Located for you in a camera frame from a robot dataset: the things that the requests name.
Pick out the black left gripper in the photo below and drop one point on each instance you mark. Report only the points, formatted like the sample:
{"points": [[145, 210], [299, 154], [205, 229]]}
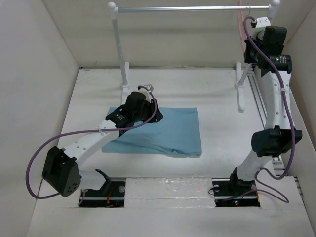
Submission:
{"points": [[150, 105]]}

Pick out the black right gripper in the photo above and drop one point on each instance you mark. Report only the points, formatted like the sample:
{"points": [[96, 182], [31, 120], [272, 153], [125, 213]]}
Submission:
{"points": [[248, 58]]}

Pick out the pink clothes hanger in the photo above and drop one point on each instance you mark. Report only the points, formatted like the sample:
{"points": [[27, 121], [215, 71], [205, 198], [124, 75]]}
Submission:
{"points": [[242, 34]]}

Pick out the light blue trousers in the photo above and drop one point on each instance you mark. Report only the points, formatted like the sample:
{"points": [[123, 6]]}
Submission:
{"points": [[177, 134]]}

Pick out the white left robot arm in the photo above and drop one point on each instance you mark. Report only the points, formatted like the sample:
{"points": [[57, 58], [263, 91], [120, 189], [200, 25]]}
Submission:
{"points": [[62, 168]]}

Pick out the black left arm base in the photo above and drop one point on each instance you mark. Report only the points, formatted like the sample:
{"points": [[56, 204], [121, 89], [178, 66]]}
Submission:
{"points": [[100, 190]]}

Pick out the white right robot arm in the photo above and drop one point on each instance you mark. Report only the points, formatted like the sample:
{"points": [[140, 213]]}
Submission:
{"points": [[279, 135]]}

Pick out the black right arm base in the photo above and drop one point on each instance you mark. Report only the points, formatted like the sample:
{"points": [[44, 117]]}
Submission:
{"points": [[234, 192]]}

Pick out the white metal clothes rack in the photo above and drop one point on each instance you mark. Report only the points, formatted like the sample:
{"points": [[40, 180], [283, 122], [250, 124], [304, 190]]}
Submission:
{"points": [[115, 11]]}

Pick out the aluminium side rail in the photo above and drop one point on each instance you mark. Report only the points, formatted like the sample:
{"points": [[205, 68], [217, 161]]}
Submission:
{"points": [[257, 95]]}

